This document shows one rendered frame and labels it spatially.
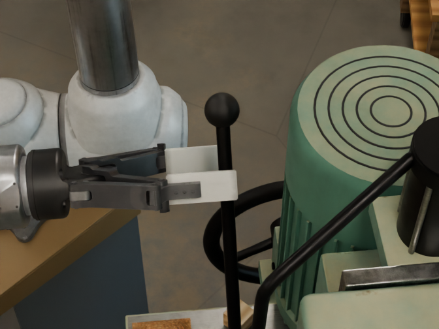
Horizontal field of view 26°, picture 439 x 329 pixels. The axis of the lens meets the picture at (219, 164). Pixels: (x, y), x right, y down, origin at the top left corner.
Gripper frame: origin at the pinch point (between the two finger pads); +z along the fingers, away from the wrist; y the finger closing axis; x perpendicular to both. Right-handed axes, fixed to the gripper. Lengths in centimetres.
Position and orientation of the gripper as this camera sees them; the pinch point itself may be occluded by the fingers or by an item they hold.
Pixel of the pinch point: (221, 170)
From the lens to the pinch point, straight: 101.4
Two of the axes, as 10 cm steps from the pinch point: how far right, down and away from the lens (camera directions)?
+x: -0.6, -9.8, -2.1
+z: 10.0, -0.8, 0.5
